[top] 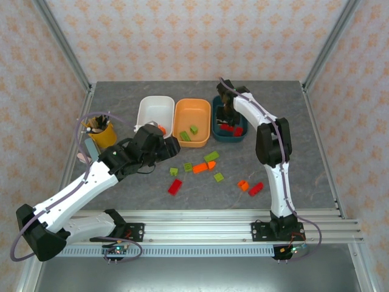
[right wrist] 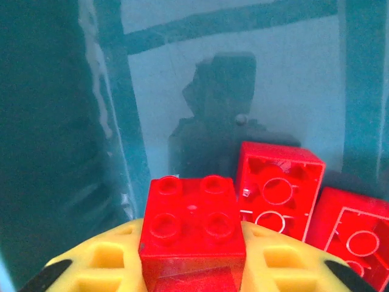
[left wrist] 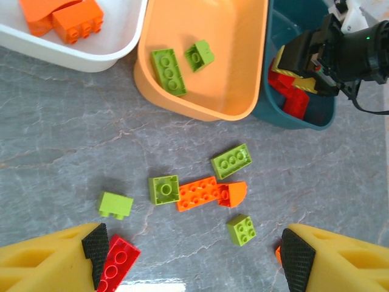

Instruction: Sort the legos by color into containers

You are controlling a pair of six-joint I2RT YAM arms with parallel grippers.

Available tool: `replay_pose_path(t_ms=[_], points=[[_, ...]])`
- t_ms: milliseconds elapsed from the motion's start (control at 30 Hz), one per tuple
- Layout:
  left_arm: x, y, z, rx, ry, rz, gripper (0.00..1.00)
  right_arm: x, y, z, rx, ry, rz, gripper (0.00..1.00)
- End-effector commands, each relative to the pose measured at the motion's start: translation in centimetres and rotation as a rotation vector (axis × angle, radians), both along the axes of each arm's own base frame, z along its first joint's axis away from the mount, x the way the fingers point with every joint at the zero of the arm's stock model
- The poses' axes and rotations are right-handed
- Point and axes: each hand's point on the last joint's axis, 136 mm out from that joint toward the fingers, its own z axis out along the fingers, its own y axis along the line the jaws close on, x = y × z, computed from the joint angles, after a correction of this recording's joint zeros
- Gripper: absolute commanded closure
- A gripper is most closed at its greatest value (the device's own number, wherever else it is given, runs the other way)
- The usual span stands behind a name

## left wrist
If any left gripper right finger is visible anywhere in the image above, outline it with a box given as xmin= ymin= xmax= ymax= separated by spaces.
xmin=280 ymin=223 xmax=389 ymax=292

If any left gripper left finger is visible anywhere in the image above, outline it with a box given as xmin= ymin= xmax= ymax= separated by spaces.
xmin=0 ymin=222 xmax=109 ymax=292

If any red long lego brick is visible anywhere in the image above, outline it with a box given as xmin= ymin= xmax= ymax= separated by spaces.
xmin=96 ymin=234 xmax=142 ymax=292

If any green arch lego brick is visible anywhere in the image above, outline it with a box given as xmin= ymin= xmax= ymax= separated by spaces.
xmin=97 ymin=191 xmax=134 ymax=221

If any green small lego brick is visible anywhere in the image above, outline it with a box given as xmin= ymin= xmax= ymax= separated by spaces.
xmin=184 ymin=40 xmax=216 ymax=73

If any green square lego brick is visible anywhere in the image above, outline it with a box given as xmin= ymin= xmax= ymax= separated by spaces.
xmin=148 ymin=175 xmax=181 ymax=206
xmin=225 ymin=214 xmax=257 ymax=247

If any green long lego brick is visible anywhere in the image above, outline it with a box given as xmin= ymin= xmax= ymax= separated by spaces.
xmin=151 ymin=47 xmax=188 ymax=97
xmin=210 ymin=143 xmax=253 ymax=180

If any orange curved lego brick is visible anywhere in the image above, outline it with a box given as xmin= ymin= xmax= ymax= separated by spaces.
xmin=216 ymin=181 xmax=248 ymax=209
xmin=18 ymin=0 xmax=83 ymax=38

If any orange lego plate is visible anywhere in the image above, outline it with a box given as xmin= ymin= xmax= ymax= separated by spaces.
xmin=176 ymin=175 xmax=220 ymax=212

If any teal plastic container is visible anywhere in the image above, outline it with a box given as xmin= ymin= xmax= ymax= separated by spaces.
xmin=252 ymin=0 xmax=338 ymax=131

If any orange plastic container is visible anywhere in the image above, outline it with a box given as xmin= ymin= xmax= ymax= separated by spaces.
xmin=133 ymin=0 xmax=270 ymax=122

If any white plastic container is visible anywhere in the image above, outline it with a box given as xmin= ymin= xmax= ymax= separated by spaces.
xmin=0 ymin=0 xmax=149 ymax=73

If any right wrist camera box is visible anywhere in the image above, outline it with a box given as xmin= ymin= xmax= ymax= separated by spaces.
xmin=329 ymin=0 xmax=379 ymax=34

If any thin black cable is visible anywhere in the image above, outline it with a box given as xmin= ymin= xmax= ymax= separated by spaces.
xmin=343 ymin=79 xmax=389 ymax=116

